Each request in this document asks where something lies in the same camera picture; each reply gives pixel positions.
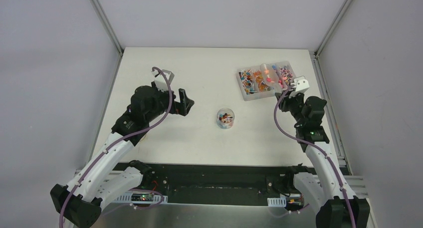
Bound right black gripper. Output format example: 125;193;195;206
275;89;307;126

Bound candies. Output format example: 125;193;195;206
264;70;280;87
217;111;234;129

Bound clear plastic round jar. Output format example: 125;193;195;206
216;108;235;129

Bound clear plastic scoop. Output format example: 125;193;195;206
259;61;294;93

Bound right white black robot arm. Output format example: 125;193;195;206
273;91;371;228

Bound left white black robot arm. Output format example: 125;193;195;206
50;84;195;228

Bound candies inside jar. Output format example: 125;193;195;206
217;111;234;129

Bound clear divided candy box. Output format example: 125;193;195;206
235;65;297;101

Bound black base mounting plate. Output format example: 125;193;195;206
138;163;315;206

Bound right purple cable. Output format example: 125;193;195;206
273;87;358;228

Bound purple cable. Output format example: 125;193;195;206
58;66;174;228
273;87;358;228

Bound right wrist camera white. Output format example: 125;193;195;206
289;76;310;98

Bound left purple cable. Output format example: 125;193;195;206
58;66;174;228

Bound right white cable duct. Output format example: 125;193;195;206
267;197;286;208

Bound white cable duct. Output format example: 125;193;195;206
113;192;168;205
267;197;286;208

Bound left white cable duct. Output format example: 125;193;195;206
113;192;168;205

